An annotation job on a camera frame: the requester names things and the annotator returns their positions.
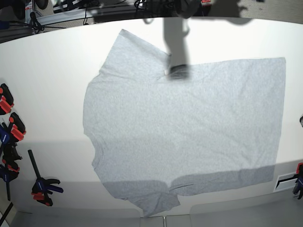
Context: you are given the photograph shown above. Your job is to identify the grey T-shirt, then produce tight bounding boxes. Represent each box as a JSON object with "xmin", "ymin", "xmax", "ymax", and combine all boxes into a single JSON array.
[{"xmin": 83, "ymin": 30, "xmax": 286, "ymax": 217}]

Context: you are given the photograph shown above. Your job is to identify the black blue bar clamp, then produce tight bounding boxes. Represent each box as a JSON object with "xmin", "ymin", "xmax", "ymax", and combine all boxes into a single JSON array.
[{"xmin": 28, "ymin": 149, "xmax": 64, "ymax": 207}]

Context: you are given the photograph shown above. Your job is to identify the red black clamp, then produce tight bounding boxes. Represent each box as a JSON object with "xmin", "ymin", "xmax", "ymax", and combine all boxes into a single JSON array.
[
  {"xmin": 9, "ymin": 112, "xmax": 26, "ymax": 142},
  {"xmin": 0, "ymin": 83, "xmax": 14, "ymax": 115}
]

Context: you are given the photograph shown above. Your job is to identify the upper red black clamp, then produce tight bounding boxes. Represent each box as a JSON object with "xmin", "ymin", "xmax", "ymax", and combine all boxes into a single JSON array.
[{"xmin": 0, "ymin": 83, "xmax": 14, "ymax": 115}]

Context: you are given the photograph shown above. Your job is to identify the blue black clamp left edge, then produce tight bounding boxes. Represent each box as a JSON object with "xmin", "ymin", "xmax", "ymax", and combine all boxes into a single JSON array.
[{"xmin": 0, "ymin": 123, "xmax": 22, "ymax": 201}]

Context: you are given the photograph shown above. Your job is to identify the right edge blue red clamp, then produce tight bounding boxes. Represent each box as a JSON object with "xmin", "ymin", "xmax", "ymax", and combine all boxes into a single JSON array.
[{"xmin": 293, "ymin": 163, "xmax": 303, "ymax": 200}]

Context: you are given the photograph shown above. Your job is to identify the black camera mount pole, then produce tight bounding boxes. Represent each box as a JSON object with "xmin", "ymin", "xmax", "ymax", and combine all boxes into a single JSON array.
[{"xmin": 173, "ymin": 0, "xmax": 201, "ymax": 19}]

